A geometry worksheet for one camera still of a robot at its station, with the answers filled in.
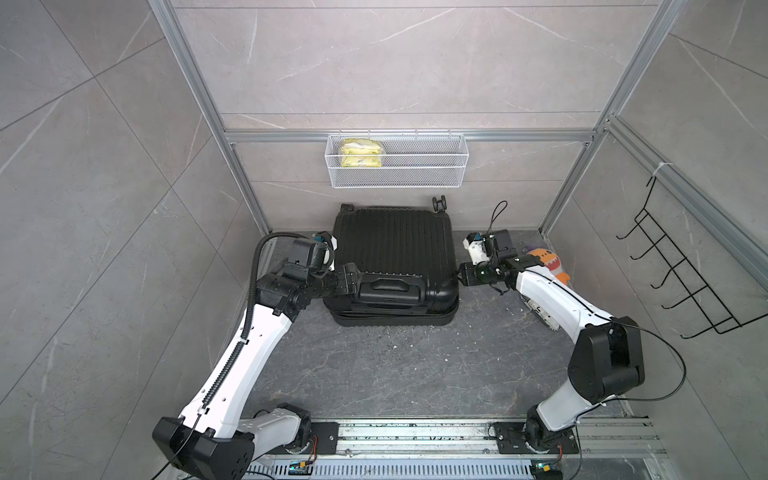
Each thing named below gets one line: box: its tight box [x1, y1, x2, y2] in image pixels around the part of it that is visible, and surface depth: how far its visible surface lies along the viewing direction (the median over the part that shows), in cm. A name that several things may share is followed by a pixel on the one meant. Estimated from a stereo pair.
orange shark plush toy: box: [526, 248, 571, 285], surface depth 102 cm
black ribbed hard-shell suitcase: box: [323, 195, 460, 327], surface depth 84 cm
